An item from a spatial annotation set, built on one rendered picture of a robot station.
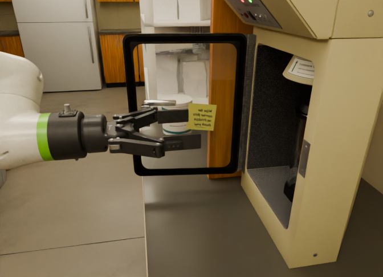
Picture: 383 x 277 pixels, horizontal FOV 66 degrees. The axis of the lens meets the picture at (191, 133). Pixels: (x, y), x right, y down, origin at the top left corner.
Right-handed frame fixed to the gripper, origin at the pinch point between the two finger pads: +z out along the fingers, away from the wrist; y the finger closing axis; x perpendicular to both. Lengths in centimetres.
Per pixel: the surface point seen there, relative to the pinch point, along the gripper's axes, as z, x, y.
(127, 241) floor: -25, 122, 100
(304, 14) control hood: 14.2, -22.0, -14.2
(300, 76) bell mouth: 21.4, -10.3, -3.4
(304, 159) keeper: 19.1, 2.7, -12.8
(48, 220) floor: -82, 122, 131
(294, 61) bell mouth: 21.8, -12.5, 0.0
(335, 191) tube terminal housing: 26.0, 9.4, -14.2
